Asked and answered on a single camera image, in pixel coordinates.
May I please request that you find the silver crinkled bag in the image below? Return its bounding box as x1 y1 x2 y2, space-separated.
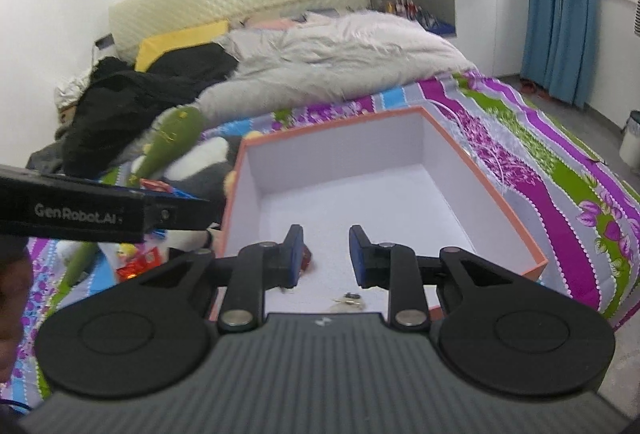
54 74 94 111

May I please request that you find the grey duvet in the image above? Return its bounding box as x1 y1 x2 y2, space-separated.
195 11 478 127

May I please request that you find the white trash bin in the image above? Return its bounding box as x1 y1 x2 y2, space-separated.
619 110 640 175

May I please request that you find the yellow pillow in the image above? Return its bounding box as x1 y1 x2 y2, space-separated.
135 20 231 70

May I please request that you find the black white plush toy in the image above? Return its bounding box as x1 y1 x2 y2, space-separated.
160 134 242 259

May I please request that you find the pink pillow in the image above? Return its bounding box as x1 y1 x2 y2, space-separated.
245 16 301 30

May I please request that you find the green plush toy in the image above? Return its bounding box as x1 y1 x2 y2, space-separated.
56 106 207 289

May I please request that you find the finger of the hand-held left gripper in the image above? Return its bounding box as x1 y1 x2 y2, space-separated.
141 191 213 235
64 175 147 199

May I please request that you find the row of bottles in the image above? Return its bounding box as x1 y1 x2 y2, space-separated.
377 0 441 32

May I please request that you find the orange white cardboard box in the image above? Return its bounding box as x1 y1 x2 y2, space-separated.
209 106 548 322

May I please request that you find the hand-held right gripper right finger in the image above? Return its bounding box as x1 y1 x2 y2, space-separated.
348 224 522 332

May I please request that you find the blue curtain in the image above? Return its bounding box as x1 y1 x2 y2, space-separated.
520 0 601 109

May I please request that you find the red foil wrapper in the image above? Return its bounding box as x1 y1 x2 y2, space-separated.
116 248 162 283

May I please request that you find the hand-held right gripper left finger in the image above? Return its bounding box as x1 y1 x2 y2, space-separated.
119 224 306 333

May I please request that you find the black clothing pile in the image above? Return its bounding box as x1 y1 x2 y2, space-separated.
62 44 240 177

